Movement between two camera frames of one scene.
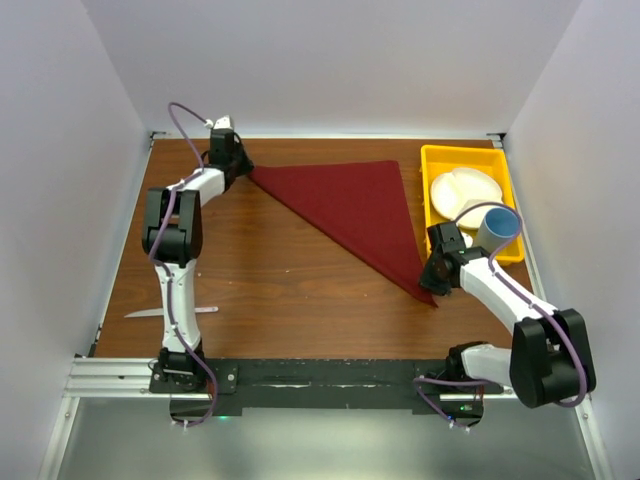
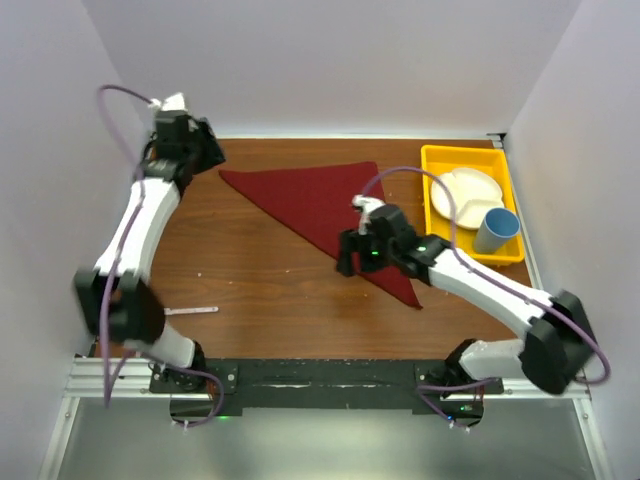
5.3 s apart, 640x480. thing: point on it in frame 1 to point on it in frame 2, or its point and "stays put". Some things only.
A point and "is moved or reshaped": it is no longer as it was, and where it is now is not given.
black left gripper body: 239,159 to 203,151
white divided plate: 455,191 stays put
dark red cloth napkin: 363,205 is moved or reshaped
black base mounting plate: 205,388 stays put
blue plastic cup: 497,227 stays put
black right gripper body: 431,278 to 373,254
